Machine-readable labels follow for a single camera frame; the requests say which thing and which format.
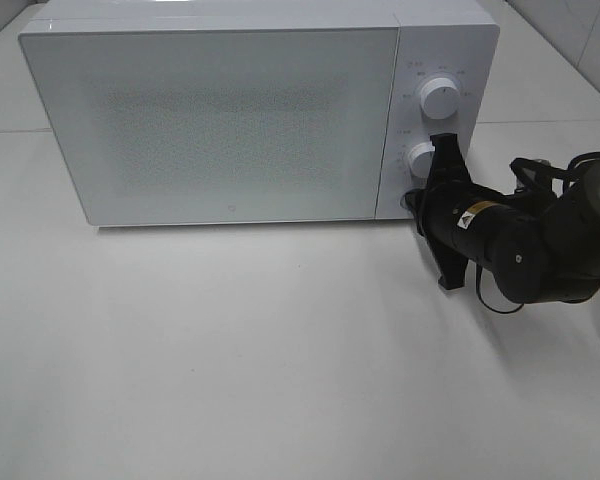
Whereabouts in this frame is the lower white microwave knob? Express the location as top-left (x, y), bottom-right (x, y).
top-left (407, 141), bottom-right (435, 179)

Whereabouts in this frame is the white microwave door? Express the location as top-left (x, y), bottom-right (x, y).
top-left (20, 29), bottom-right (397, 227)

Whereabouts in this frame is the white microwave oven body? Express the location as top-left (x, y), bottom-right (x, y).
top-left (18, 1), bottom-right (500, 222)

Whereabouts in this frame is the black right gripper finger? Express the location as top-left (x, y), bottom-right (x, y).
top-left (423, 233), bottom-right (468, 291)
top-left (426, 133), bottom-right (472, 188)

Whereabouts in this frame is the white microwave knob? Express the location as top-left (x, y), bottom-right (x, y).
top-left (418, 75), bottom-right (461, 120)
top-left (407, 141), bottom-right (435, 179)

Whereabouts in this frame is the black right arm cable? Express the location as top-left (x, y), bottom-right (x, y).
top-left (472, 262), bottom-right (524, 315)

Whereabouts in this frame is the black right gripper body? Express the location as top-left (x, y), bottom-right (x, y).
top-left (413, 182), bottom-right (510, 260)

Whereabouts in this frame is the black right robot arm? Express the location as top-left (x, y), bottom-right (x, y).
top-left (404, 133), bottom-right (600, 308)

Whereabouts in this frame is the upper white microwave knob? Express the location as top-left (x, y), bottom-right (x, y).
top-left (418, 75), bottom-right (461, 120)

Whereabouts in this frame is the round white door button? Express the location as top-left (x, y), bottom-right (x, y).
top-left (400, 192), bottom-right (413, 211)

